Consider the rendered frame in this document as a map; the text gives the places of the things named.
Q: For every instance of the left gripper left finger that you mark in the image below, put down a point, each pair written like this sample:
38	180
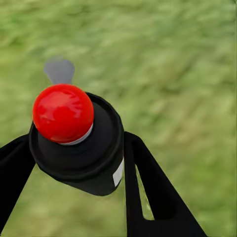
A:
16	165

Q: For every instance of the pesticide atomizer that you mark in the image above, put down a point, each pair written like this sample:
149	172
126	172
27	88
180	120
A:
76	137

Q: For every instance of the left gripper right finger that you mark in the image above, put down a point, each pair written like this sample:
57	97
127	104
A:
172	218

